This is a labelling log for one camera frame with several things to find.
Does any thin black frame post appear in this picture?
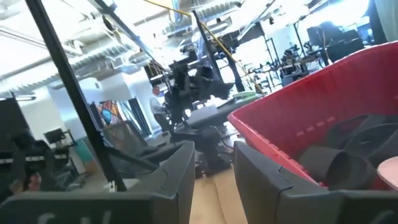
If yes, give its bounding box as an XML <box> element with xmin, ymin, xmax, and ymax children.
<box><xmin>192</xmin><ymin>9</ymin><xmax>246</xmax><ymax>93</ymax></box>

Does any red plastic bin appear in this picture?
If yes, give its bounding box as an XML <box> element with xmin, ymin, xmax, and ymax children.
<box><xmin>226</xmin><ymin>41</ymin><xmax>398</xmax><ymax>191</ymax></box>

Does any black slide sandal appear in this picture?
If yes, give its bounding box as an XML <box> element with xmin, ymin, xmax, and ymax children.
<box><xmin>343</xmin><ymin>123</ymin><xmax>398</xmax><ymax>169</ymax></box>
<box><xmin>323</xmin><ymin>113</ymin><xmax>398</xmax><ymax>150</ymax></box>
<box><xmin>297</xmin><ymin>145</ymin><xmax>379</xmax><ymax>191</ymax></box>

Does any colourful wall poster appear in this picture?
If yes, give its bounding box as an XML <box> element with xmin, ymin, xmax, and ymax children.
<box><xmin>95</xmin><ymin>100</ymin><xmax>124</xmax><ymax>126</ymax></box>

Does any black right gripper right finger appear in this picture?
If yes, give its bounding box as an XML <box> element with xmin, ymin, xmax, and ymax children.
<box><xmin>233</xmin><ymin>141</ymin><xmax>398</xmax><ymax>224</ymax></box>

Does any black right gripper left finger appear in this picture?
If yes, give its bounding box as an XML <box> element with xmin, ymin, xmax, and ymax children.
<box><xmin>0</xmin><ymin>141</ymin><xmax>196</xmax><ymax>224</ymax></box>

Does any standing person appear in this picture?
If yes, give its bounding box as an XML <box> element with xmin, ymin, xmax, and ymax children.
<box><xmin>149</xmin><ymin>85</ymin><xmax>172</xmax><ymax>134</ymax></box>

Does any orange yellow cable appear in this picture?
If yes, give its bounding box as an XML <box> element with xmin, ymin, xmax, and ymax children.
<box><xmin>142</xmin><ymin>0</ymin><xmax>265</xmax><ymax>94</ymax></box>

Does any small black monitor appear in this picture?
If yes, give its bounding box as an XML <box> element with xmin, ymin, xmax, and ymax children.
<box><xmin>43</xmin><ymin>128</ymin><xmax>67</xmax><ymax>145</ymax></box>

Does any large black monitor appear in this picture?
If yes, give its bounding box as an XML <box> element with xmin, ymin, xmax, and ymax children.
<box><xmin>306</xmin><ymin>21</ymin><xmax>346</xmax><ymax>48</ymax></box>

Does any pink slide sandal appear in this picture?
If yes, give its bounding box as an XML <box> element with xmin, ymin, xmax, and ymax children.
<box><xmin>376</xmin><ymin>156</ymin><xmax>398</xmax><ymax>191</ymax></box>

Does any thick black frame post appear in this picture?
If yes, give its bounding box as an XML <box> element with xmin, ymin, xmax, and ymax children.
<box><xmin>25</xmin><ymin>0</ymin><xmax>127</xmax><ymax>193</ymax></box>

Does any black desk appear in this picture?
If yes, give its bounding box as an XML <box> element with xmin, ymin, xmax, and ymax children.
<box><xmin>186</xmin><ymin>93</ymin><xmax>265</xmax><ymax>130</ymax></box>

